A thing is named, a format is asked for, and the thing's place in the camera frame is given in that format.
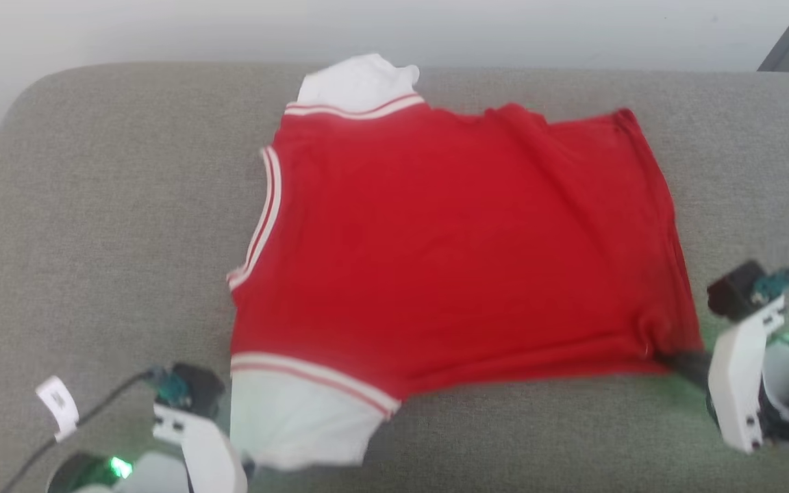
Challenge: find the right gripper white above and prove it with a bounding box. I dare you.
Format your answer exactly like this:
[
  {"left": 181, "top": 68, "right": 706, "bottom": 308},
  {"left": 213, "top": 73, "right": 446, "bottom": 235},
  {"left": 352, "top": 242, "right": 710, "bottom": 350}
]
[{"left": 653, "top": 312, "right": 787, "bottom": 455}]

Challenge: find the grey fabric sofa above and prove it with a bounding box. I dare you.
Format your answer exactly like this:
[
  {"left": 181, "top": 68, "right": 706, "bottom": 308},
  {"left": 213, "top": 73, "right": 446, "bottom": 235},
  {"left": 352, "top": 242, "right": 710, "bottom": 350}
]
[{"left": 0, "top": 62, "right": 789, "bottom": 493}]

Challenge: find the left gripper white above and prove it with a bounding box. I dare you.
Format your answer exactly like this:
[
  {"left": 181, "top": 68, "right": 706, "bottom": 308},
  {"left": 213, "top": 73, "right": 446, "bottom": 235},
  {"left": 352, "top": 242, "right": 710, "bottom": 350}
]
[{"left": 153, "top": 403, "right": 249, "bottom": 493}]

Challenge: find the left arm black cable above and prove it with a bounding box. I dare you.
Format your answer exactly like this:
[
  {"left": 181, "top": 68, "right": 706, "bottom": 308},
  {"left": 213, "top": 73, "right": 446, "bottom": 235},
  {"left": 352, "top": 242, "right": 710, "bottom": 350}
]
[{"left": 0, "top": 368, "right": 171, "bottom": 493}]

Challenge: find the red and white jersey garment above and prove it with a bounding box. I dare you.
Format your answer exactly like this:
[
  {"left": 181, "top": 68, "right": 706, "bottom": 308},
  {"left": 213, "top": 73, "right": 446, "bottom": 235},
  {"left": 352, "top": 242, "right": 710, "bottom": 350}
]
[{"left": 226, "top": 53, "right": 705, "bottom": 473}]

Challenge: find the white paper cable tag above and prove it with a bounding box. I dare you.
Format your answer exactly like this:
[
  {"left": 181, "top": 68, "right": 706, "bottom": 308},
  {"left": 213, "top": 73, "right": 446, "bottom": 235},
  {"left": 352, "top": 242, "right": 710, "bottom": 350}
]
[{"left": 34, "top": 375, "right": 81, "bottom": 443}]

